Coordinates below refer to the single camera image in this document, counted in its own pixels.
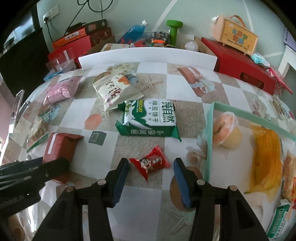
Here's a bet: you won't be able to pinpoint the white wall socket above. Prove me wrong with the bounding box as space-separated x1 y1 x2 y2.
43 4 59 21

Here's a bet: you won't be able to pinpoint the white foam board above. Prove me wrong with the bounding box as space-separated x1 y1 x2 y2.
78 47 217 71

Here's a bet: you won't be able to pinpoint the stacked red orange boxes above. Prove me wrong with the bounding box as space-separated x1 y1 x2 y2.
48 19 115 68

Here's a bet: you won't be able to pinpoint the blue wet wipes pack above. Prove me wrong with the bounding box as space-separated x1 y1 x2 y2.
250 53 270 68

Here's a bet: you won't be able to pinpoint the checkered patterned tablecloth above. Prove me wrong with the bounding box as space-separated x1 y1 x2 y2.
2 62 295 240

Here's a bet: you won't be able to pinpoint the orange handled gift box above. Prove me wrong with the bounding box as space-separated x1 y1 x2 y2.
211 15 258 56

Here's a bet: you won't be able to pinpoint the red boxy snack pack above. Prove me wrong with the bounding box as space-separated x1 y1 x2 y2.
41 132 84 185

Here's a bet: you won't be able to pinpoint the clear acrylic phone stand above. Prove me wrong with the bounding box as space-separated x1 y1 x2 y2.
10 89 30 128

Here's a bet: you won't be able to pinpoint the black wall cable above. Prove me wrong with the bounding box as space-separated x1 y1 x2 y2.
63 0 114 35

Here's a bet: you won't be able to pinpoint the red patterned tin box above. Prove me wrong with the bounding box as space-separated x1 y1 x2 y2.
268 67 293 96

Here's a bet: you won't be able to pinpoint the green white biscuit pack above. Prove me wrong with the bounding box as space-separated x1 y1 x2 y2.
115 98 181 140

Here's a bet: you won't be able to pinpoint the orange yellow snack bag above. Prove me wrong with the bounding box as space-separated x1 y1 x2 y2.
246 124 283 203

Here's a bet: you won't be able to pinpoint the peach jelly cup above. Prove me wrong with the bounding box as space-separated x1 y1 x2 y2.
213 111 242 150

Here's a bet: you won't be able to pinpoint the orange egg roll bag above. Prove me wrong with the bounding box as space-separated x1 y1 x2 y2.
281 151 295 205

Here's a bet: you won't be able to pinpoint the small red candy packet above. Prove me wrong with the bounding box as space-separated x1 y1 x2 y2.
129 146 171 181

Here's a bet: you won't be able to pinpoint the clear plastic box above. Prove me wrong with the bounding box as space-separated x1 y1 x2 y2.
44 48 77 82

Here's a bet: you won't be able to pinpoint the blue liquid plastic bottle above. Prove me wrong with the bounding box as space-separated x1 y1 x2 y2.
117 20 149 44

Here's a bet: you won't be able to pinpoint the large red gift box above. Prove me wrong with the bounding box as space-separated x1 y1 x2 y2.
201 37 276 95

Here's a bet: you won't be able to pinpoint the cardboard box of toys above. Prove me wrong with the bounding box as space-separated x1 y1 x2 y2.
85 32 215 56

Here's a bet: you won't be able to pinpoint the green dumbbell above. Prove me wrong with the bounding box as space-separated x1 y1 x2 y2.
166 20 183 46

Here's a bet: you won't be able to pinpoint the green popcorn snack bag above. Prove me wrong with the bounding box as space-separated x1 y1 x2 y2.
266 199 292 240

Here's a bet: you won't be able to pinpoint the white desk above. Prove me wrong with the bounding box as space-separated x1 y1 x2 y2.
278 45 296 78

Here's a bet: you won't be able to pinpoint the white rice cracker bag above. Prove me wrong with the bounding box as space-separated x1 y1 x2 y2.
92 69 144 112

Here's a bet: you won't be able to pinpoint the teal rimmed white tray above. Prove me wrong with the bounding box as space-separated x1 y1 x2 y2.
201 102 295 229

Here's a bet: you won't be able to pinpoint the pink snack packet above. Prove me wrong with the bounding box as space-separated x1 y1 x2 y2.
43 76 82 105

